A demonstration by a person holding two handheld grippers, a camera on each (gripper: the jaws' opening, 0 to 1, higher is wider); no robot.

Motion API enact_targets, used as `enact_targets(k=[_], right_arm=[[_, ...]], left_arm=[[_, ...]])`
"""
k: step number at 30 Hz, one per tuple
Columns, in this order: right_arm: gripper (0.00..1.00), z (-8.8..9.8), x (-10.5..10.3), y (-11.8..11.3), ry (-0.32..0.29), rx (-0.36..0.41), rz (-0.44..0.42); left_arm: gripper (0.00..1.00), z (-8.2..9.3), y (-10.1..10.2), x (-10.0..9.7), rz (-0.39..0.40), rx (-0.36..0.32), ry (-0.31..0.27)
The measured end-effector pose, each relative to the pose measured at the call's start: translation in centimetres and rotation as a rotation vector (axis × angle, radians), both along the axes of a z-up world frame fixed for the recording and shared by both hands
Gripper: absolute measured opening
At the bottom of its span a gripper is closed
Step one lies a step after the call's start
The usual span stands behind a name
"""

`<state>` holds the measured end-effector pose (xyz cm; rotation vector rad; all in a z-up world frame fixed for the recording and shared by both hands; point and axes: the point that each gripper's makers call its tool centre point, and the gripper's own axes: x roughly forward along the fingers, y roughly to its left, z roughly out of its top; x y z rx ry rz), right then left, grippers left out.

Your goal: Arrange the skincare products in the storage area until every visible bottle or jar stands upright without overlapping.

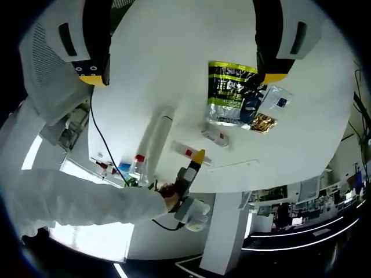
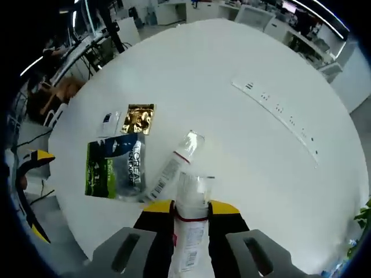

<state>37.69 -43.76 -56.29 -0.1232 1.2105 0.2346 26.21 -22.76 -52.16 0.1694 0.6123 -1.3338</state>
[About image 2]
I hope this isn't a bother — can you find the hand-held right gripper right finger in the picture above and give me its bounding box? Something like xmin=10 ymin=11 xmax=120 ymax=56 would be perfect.
xmin=207 ymin=199 xmax=310 ymax=278

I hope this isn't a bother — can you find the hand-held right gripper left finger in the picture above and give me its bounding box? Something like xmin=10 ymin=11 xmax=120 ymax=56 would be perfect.
xmin=86 ymin=199 xmax=176 ymax=278

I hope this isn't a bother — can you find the small white skincare bottle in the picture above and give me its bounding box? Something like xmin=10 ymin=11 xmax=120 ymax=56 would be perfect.
xmin=169 ymin=170 xmax=216 ymax=275
xmin=146 ymin=129 xmax=206 ymax=202

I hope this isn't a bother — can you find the green black skincare sachet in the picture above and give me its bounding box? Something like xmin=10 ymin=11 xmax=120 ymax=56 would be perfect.
xmin=84 ymin=133 xmax=147 ymax=200

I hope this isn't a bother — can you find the gold foil skincare sachet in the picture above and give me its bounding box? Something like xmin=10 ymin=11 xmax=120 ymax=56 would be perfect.
xmin=120 ymin=103 xmax=157 ymax=136

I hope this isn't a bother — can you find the brown object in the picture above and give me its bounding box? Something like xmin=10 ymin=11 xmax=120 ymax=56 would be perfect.
xmin=40 ymin=76 xmax=85 ymax=116

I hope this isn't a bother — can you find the potted green plant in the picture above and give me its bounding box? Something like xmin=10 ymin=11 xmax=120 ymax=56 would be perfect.
xmin=353 ymin=199 xmax=371 ymax=258

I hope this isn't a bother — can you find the black tripod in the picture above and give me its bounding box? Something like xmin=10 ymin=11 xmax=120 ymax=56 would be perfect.
xmin=101 ymin=0 xmax=128 ymax=53

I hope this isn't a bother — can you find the computer monitor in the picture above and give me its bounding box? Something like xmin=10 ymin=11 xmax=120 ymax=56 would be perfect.
xmin=282 ymin=1 xmax=298 ymax=14

